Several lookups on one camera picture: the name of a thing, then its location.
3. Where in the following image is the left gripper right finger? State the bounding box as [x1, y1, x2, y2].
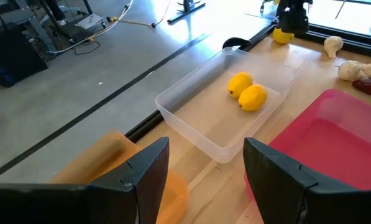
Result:
[242, 137, 371, 224]

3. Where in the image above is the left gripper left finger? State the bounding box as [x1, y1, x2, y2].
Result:
[0, 136, 170, 224]

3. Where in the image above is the yellow lemon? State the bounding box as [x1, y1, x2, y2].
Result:
[237, 84, 268, 112]
[227, 72, 254, 99]
[272, 27, 295, 45]

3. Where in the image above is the red chili pepper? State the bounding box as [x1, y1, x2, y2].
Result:
[352, 77, 371, 99]

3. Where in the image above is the orange translucent plastic bin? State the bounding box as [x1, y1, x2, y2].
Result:
[50, 130, 191, 224]

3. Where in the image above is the pink plastic bin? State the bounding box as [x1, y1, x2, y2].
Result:
[243, 88, 371, 202]

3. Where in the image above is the black floor stand base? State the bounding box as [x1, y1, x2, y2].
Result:
[167, 0, 207, 24]

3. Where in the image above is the clear plastic bin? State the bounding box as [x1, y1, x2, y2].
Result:
[155, 46, 296, 165]

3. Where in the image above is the black floor case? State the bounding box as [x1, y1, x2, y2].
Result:
[0, 29, 48, 88]

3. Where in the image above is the white flat floor box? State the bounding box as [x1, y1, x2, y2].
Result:
[75, 12, 104, 30]

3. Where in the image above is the person's leg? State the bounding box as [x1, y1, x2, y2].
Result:
[44, 0, 68, 27]

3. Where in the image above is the grey metal rack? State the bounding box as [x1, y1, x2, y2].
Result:
[0, 0, 55, 54]

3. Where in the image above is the white floor cable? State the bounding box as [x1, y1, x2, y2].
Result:
[47, 0, 135, 55]

